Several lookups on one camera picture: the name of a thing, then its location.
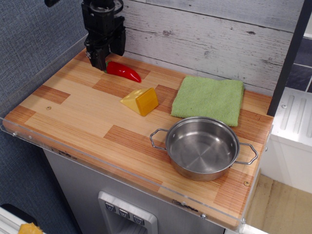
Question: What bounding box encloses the green folded cloth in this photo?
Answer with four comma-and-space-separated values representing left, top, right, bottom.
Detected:
171, 76, 244, 127

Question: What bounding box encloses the red toy chili pepper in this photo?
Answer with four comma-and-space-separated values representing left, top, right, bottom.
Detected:
105, 61, 141, 83

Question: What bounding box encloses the yellow toy cheese wedge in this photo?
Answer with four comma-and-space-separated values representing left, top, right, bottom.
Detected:
120, 88, 159, 117

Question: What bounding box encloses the grey toy fridge cabinet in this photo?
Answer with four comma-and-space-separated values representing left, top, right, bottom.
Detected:
44, 150, 225, 234

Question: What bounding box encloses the silver dispenser button panel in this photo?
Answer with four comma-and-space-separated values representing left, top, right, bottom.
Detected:
98, 191, 159, 234

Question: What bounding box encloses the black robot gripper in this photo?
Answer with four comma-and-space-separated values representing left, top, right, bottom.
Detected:
81, 0, 126, 71

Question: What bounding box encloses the stainless steel pot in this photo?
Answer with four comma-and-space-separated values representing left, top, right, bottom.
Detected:
163, 117, 243, 181

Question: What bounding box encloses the dark grey right post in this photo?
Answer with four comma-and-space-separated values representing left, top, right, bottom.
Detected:
267, 0, 312, 117

